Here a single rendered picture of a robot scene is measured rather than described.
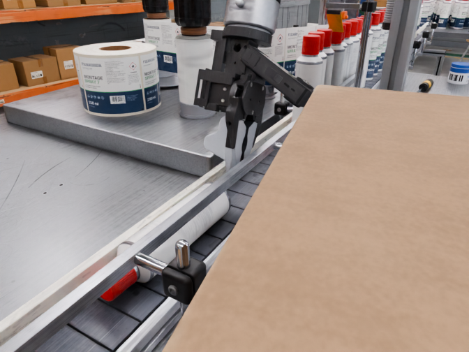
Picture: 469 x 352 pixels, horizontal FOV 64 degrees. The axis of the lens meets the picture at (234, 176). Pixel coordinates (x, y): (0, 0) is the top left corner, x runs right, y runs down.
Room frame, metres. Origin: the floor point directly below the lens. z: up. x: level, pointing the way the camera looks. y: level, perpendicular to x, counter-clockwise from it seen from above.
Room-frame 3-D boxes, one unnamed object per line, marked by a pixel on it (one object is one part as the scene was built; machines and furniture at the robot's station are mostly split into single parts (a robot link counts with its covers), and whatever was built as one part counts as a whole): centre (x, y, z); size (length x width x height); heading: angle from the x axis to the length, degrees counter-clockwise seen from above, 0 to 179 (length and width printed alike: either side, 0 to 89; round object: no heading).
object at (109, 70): (0.98, 0.30, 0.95); 0.20 x 0.20 x 0.14
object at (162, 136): (1.16, 0.14, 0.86); 0.80 x 0.67 x 0.05; 150
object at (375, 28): (1.26, -0.43, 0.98); 0.05 x 0.05 x 0.20
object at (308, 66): (0.75, -0.15, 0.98); 0.05 x 0.05 x 0.20
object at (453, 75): (1.42, -0.84, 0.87); 0.07 x 0.07 x 0.07
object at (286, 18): (3.24, -0.29, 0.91); 0.60 x 0.40 x 0.22; 145
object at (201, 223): (0.37, 0.08, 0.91); 0.20 x 0.05 x 0.05; 148
